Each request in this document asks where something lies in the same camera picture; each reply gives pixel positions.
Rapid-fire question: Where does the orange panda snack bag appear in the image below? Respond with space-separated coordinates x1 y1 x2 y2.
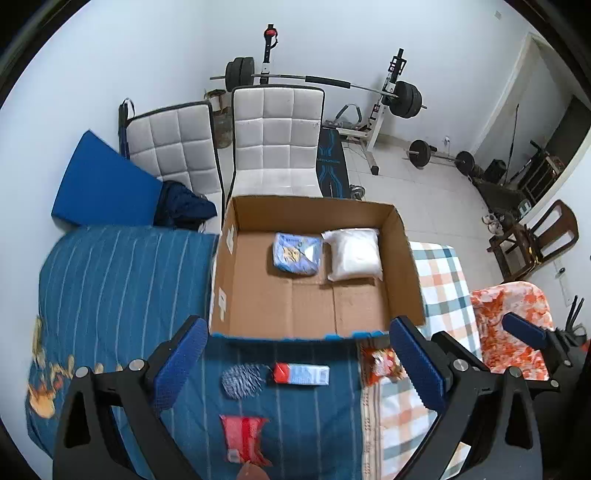
361 346 408 387

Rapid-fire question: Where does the white towel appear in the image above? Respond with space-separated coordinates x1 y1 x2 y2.
322 228 383 282

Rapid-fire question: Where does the red snack packet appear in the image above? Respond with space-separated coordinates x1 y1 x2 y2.
219 415 271 467

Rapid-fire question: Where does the blue white yarn ball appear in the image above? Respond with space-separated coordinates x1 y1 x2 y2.
221 363 270 400

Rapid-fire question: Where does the blue white milk carton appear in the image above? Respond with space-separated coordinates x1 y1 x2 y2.
273 363 329 386

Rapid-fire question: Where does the blue cartoon tissue pack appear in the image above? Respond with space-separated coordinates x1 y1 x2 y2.
273 233 322 276

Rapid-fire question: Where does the person's left hand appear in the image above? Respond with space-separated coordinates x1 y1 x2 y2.
236 463 270 480

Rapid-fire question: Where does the orange white floral cushion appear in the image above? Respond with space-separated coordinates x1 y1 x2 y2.
469 280 555 381

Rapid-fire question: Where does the dark wooden chair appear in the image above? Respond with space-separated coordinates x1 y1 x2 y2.
487 200 580 283

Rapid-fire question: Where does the plaid checkered bed sheet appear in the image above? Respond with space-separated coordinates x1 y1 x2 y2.
358 241 481 479

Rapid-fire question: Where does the white sneakers pair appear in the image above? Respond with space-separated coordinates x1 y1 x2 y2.
482 214 504 236

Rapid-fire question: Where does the blue striped bed sheet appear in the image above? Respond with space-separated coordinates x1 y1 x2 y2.
25 226 362 479

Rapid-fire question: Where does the chrome dumbbell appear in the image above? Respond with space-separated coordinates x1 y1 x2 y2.
349 184 366 201

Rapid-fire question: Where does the brown cardboard box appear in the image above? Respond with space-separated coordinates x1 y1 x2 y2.
209 196 426 341

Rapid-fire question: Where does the black barbell on floor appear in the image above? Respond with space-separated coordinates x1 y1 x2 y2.
407 139 475 176

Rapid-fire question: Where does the blue black weight bench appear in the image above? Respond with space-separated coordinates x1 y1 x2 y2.
317 127 351 199

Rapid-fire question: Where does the white barbell rack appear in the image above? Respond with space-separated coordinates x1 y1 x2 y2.
324 48 407 176

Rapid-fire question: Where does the barbell on rack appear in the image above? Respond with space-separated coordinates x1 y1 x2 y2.
211 57 426 119

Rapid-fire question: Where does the dark blue clothing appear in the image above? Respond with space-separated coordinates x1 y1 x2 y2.
153 180 217 231

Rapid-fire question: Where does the blue foam mat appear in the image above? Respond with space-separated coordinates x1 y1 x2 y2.
51 130 162 226

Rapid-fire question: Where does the right white quilted chair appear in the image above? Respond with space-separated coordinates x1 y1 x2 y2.
225 84 327 199

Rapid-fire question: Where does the white quilted chair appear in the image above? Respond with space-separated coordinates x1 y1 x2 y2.
118 100 225 233
225 84 327 199

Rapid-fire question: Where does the left white quilted chair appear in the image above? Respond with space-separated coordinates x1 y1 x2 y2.
118 100 225 233

